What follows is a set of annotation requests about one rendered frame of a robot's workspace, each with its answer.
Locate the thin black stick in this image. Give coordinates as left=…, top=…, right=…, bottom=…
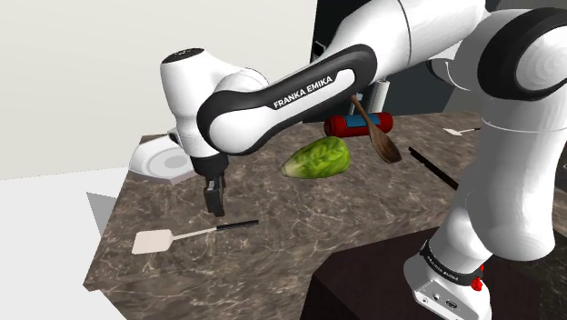
left=407, top=145, right=461, bottom=191

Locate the small white spatula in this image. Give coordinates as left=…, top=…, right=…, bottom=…
left=443, top=126, right=482, bottom=136

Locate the white upright cylinder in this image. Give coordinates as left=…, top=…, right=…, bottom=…
left=368, top=79, right=392, bottom=115

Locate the white round plate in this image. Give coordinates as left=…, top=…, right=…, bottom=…
left=128, top=134, right=199, bottom=186

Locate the dark robot stand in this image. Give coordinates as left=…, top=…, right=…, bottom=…
left=300, top=225, right=567, bottom=320

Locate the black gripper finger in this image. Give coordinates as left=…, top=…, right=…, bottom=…
left=203, top=177, right=219, bottom=214
left=214, top=175, right=227, bottom=219

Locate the brown wooden spoon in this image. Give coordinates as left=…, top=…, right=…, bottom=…
left=349, top=94, right=403, bottom=165

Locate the green lettuce head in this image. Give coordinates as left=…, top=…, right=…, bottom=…
left=279, top=135, right=352, bottom=181

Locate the white spatula with black handle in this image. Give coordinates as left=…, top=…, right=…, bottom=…
left=131, top=219, right=261, bottom=256

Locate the red cylinder with blue band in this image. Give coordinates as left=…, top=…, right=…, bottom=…
left=323, top=111, right=395, bottom=139

